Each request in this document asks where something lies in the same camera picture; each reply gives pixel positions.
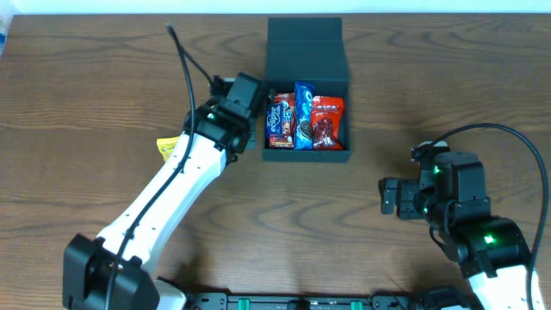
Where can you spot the blue Oreo cookie pack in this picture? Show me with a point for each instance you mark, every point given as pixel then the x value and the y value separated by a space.
pixel 303 137

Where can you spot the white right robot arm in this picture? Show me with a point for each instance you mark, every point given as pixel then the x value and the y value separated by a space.
pixel 450 195

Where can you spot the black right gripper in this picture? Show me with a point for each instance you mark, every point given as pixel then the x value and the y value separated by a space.
pixel 392 197

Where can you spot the black gift box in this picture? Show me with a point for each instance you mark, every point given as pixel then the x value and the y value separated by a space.
pixel 309 49

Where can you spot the red snack pouch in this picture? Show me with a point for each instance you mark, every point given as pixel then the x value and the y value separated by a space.
pixel 326 116

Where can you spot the red Hello Panda box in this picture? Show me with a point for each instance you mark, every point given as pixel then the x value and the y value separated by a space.
pixel 286 141

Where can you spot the yellow orange snack packet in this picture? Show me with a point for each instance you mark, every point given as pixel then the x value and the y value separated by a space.
pixel 166 146

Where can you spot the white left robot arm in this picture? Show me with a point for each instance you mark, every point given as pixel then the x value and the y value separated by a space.
pixel 114 270

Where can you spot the blue Eclipse mints tin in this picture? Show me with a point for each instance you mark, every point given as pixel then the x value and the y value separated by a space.
pixel 274 119

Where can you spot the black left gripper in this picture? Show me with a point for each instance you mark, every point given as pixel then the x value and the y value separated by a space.
pixel 251 135

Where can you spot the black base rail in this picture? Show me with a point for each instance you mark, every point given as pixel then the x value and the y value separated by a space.
pixel 301 301

